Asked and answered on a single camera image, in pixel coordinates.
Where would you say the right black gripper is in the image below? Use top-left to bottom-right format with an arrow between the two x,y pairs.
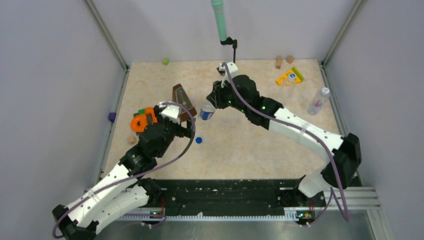
208,76 -> 249,114

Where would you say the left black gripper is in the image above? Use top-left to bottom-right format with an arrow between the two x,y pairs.
154,107 -> 195,158

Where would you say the clear Pepsi plastic bottle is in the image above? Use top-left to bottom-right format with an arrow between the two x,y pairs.
199,100 -> 216,121

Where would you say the clear bottle white cap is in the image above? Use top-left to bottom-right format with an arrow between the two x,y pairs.
281,74 -> 296,100

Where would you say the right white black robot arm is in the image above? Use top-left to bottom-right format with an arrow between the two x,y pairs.
206,74 -> 362,206

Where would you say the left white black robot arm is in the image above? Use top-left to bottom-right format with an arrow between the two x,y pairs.
52,116 -> 196,240

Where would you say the clear bottle red label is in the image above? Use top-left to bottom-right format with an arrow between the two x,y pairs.
307,87 -> 331,116

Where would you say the brown wooden metronome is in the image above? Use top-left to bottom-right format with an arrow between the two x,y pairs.
172,83 -> 197,122

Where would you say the small wooden cube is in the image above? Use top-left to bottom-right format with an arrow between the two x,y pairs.
127,135 -> 137,145

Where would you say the black tripod stand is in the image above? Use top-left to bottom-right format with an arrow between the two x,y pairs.
220,37 -> 238,63

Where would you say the purple block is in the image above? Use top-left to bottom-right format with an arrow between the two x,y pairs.
107,112 -> 117,123

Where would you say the tall wooden block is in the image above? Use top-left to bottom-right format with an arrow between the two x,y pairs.
275,55 -> 283,69

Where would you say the yellow plastic toy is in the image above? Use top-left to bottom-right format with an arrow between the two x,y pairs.
275,69 -> 296,86

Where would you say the green cylinder stick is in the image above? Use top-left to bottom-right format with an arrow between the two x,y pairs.
291,67 -> 305,84

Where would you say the mint green microphone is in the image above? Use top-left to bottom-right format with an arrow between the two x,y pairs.
210,0 -> 228,42

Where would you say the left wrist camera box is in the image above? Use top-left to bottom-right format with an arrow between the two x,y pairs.
158,101 -> 181,124

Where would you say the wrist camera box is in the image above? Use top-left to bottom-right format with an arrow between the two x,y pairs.
158,101 -> 181,124
216,62 -> 239,86

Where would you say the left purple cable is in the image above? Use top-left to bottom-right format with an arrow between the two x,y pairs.
51,101 -> 197,239

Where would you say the purple cable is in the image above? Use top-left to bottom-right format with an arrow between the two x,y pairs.
51,101 -> 197,239
221,62 -> 350,223

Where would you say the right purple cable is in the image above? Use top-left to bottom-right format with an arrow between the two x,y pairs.
221,62 -> 350,223

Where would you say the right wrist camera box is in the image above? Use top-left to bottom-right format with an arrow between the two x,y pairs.
216,62 -> 239,86

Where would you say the orange plastic ring toy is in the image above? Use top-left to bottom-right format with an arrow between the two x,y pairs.
130,106 -> 159,133

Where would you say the white slotted cable duct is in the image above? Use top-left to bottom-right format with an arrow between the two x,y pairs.
118,210 -> 299,222

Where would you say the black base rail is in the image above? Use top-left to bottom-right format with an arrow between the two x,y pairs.
137,178 -> 326,217

